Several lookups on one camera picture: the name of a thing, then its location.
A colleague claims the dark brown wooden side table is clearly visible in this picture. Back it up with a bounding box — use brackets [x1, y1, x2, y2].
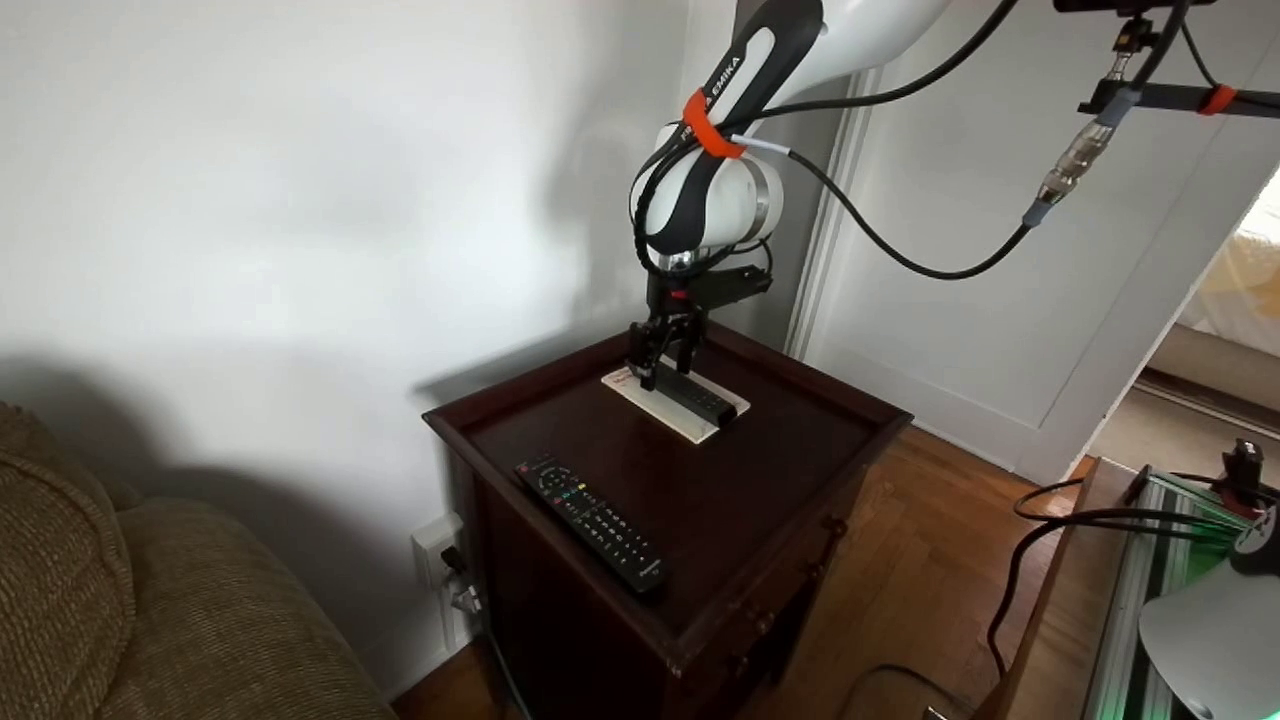
[419, 318, 915, 720]

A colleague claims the black remote with many buttons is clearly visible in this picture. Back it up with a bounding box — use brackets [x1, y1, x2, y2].
[510, 457, 672, 602]

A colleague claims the white wall outlet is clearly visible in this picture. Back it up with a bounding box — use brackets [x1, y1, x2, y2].
[407, 518, 466, 582]

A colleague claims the white paperback book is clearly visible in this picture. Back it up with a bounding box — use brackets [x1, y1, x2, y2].
[595, 359, 755, 452]

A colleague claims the black floor cable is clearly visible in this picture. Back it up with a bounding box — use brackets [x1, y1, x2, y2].
[982, 471, 1212, 683]
[829, 659, 969, 720]

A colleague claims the beige patterned bedding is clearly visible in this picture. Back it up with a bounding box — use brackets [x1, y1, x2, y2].
[1177, 169, 1280, 359]

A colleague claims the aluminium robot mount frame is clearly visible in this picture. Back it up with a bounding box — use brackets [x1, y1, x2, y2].
[1075, 461, 1280, 720]

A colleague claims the olive fabric sofa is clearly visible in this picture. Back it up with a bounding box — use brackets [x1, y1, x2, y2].
[0, 402, 400, 720]

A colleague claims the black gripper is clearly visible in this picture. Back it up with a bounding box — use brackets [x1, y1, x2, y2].
[630, 300, 712, 395]

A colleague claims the black boom bar orange tape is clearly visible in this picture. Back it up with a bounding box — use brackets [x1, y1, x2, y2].
[1071, 77, 1280, 126]

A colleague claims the black knob with red base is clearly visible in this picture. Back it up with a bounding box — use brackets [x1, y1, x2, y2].
[1221, 436, 1266, 512]

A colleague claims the white panelled door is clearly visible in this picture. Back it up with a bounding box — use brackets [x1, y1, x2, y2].
[780, 0, 1280, 487]

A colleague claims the wooden base platform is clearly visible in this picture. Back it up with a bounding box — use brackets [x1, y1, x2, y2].
[974, 457, 1139, 720]

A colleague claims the black camera on boom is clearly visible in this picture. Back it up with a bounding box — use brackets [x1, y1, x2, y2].
[1049, 0, 1221, 58]

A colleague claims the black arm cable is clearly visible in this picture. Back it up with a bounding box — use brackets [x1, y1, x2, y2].
[744, 0, 1193, 283]

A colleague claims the plain black remote control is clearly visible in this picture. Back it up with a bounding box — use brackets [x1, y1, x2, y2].
[630, 365, 741, 436]

